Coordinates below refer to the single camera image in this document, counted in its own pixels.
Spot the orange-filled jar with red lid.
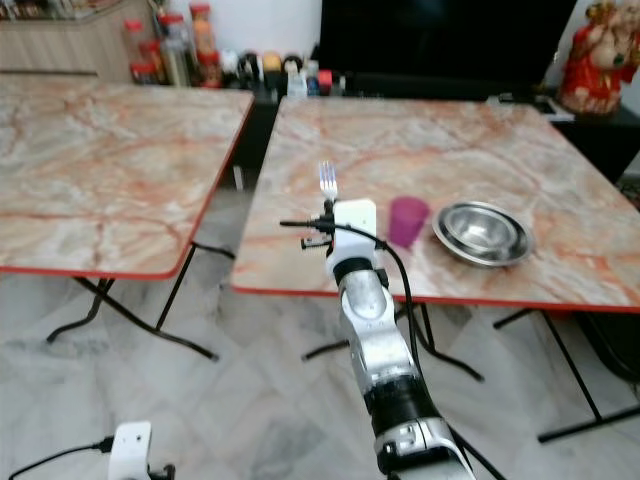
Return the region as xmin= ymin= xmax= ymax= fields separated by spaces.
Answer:
xmin=188 ymin=3 xmax=215 ymax=53

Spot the stainless steel bowl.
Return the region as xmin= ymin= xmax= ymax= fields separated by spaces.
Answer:
xmin=432 ymin=200 xmax=534 ymax=269

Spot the small red-filled jar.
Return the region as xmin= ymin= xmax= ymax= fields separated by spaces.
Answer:
xmin=198 ymin=50 xmax=224 ymax=90

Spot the red and gold statue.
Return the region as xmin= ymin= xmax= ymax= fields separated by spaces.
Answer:
xmin=556 ymin=0 xmax=640 ymax=117

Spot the silver metal fork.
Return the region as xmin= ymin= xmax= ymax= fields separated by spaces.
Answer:
xmin=318 ymin=161 xmax=340 ymax=202

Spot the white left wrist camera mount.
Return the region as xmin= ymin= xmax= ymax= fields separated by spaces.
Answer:
xmin=109 ymin=421 xmax=154 ymax=480

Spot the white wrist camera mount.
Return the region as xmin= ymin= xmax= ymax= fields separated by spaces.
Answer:
xmin=324 ymin=198 xmax=380 ymax=263
xmin=109 ymin=421 xmax=154 ymax=480

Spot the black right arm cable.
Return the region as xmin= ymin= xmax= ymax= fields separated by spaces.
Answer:
xmin=279 ymin=219 xmax=486 ymax=383

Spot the light wooden cabinet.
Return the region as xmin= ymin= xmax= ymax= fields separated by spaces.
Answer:
xmin=0 ymin=0 xmax=161 ymax=85

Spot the black television screen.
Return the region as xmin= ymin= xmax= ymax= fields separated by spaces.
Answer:
xmin=317 ymin=0 xmax=577 ymax=85

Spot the black bag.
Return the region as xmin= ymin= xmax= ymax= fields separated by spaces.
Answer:
xmin=573 ymin=310 xmax=640 ymax=385

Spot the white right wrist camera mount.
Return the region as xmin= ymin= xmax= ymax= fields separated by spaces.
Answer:
xmin=324 ymin=198 xmax=380 ymax=263

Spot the clear jar with red lid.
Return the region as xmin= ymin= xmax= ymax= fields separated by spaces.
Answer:
xmin=124 ymin=20 xmax=153 ymax=85

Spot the purple plastic cup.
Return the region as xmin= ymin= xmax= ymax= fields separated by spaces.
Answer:
xmin=387 ymin=196 xmax=432 ymax=250

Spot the marble-print folding table with tableware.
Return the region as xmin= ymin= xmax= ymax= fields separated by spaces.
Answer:
xmin=229 ymin=95 xmax=640 ymax=445

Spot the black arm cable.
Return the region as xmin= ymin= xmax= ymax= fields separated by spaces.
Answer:
xmin=8 ymin=436 xmax=114 ymax=478
xmin=279 ymin=219 xmax=486 ymax=383

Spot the black tv stand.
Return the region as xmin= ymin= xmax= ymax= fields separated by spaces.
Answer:
xmin=234 ymin=72 xmax=640 ymax=191

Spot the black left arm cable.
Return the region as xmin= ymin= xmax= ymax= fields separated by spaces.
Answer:
xmin=8 ymin=436 xmax=114 ymax=478

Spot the empty marble-print folding table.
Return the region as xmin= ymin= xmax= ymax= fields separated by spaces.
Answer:
xmin=0 ymin=74 xmax=257 ymax=362

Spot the tall clear red-capped bottle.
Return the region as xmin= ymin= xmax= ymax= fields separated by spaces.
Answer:
xmin=159 ymin=12 xmax=195 ymax=89

